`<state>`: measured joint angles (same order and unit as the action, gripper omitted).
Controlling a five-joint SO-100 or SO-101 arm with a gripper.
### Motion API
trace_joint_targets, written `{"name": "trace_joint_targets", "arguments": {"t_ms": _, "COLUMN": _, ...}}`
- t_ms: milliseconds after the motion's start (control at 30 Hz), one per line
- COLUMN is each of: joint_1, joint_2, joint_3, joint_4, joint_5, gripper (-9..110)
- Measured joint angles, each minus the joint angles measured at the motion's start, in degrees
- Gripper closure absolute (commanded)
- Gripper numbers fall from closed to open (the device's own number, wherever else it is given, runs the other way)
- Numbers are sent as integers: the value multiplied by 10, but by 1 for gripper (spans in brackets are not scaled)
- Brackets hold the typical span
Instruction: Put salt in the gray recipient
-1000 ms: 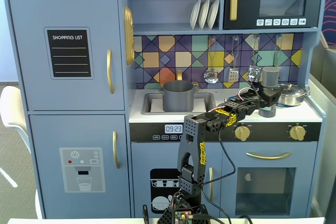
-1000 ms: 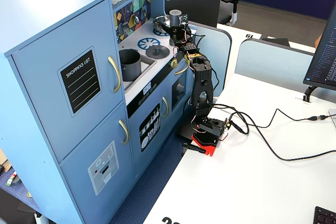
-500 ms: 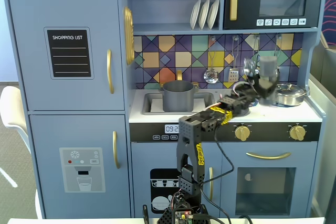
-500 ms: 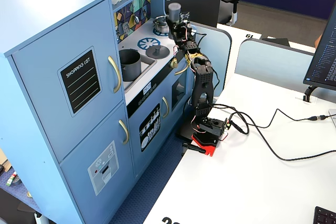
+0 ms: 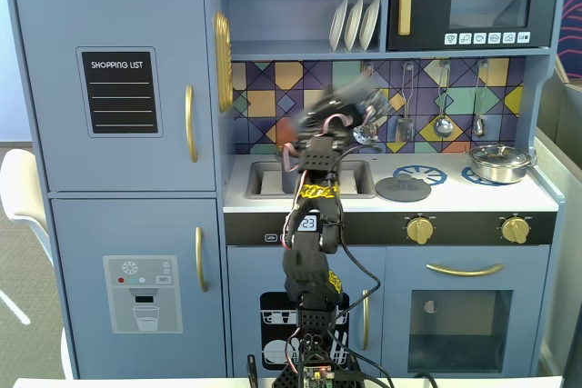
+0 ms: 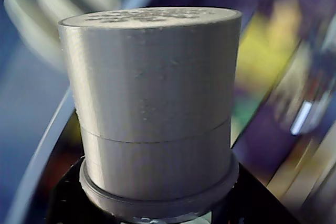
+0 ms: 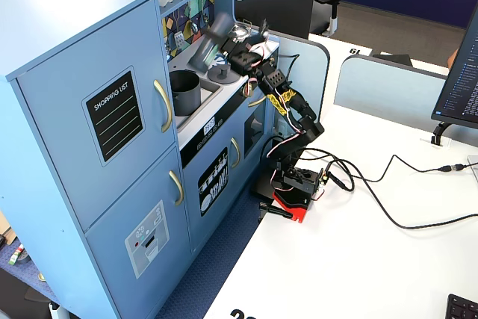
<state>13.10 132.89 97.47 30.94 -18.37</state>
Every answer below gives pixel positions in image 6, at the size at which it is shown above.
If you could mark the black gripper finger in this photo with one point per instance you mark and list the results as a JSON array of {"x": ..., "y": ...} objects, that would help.
[
  {"x": 252, "y": 197},
  {"x": 65, "y": 197}
]

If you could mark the grey plastic salt shaker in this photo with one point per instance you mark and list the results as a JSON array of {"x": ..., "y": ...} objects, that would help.
[{"x": 152, "y": 103}]

